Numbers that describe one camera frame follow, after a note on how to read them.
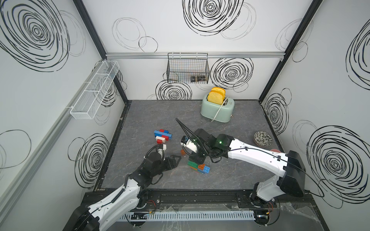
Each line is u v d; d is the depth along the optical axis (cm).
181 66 96
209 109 96
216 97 96
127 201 58
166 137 96
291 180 40
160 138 96
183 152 62
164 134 97
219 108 94
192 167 80
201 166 77
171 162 72
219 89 96
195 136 56
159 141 95
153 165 61
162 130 99
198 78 89
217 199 75
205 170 77
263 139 96
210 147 56
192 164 70
